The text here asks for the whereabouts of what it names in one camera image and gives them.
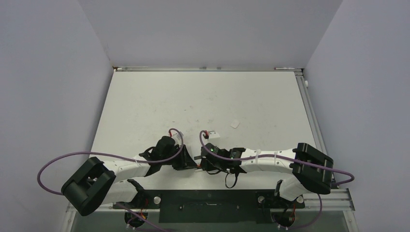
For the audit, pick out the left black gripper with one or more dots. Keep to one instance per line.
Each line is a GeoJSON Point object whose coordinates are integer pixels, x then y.
{"type": "Point", "coordinates": [185, 161]}

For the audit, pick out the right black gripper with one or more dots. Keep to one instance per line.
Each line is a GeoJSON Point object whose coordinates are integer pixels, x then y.
{"type": "Point", "coordinates": [207, 166]}

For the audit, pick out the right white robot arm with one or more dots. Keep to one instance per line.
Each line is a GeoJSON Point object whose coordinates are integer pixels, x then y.
{"type": "Point", "coordinates": [307, 169]}

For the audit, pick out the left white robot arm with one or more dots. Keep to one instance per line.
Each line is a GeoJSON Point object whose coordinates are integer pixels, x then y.
{"type": "Point", "coordinates": [99, 182]}

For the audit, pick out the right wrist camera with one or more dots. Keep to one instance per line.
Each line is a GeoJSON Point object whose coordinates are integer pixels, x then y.
{"type": "Point", "coordinates": [211, 134]}

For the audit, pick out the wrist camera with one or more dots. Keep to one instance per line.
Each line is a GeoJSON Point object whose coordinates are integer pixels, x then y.
{"type": "Point", "coordinates": [176, 134]}
{"type": "Point", "coordinates": [211, 134]}

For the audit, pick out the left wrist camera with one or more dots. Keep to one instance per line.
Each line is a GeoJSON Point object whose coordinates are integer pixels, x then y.
{"type": "Point", "coordinates": [176, 134]}

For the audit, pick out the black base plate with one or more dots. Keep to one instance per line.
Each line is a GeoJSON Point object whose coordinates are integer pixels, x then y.
{"type": "Point", "coordinates": [213, 215]}

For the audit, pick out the aluminium rail back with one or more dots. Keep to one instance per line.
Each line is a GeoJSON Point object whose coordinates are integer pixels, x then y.
{"type": "Point", "coordinates": [203, 69]}

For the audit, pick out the aluminium rail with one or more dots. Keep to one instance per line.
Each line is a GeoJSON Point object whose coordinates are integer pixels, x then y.
{"type": "Point", "coordinates": [203, 69]}
{"type": "Point", "coordinates": [313, 122]}
{"type": "Point", "coordinates": [157, 200]}

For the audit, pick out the aluminium rail right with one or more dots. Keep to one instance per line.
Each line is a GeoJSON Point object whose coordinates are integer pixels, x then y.
{"type": "Point", "coordinates": [313, 122]}

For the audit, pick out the aluminium rail front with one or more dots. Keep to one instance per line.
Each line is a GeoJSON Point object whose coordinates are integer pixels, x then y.
{"type": "Point", "coordinates": [157, 200]}

